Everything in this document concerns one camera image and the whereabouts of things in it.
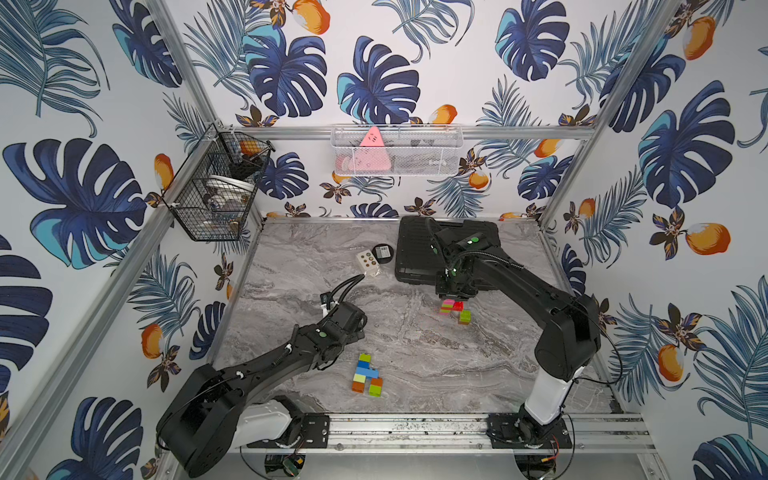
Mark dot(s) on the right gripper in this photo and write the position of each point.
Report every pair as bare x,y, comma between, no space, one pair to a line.
465,291

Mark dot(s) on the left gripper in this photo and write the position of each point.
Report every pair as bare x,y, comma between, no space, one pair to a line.
335,302

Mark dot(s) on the lime lego brick studs up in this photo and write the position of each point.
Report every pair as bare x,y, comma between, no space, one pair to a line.
465,317

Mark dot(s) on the light blue long lego brick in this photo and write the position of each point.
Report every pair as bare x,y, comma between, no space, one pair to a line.
367,373

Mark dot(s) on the lime green lego brick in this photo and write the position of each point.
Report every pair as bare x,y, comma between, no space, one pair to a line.
375,390

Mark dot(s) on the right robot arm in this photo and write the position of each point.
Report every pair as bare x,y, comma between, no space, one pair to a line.
570,333

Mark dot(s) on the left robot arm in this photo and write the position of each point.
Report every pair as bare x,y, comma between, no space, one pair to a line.
218,410

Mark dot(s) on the black plastic tool case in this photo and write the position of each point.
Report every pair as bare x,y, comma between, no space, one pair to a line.
415,261

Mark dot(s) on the white remote control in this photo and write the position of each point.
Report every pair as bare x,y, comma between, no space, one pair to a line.
368,263

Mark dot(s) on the black round tape measure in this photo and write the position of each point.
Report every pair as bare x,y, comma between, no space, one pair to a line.
383,253

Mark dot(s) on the pink triangle card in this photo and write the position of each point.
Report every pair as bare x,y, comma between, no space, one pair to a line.
371,155

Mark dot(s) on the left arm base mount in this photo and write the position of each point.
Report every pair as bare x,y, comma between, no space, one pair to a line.
308,431

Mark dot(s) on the aluminium front rail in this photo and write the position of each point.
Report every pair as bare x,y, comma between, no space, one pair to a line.
352,433

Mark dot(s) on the clear wall tray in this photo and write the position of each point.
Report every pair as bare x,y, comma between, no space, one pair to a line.
415,150

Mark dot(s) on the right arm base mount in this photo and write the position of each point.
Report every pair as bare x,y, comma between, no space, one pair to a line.
522,431

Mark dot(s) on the black wire basket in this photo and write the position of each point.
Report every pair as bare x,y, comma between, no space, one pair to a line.
212,195

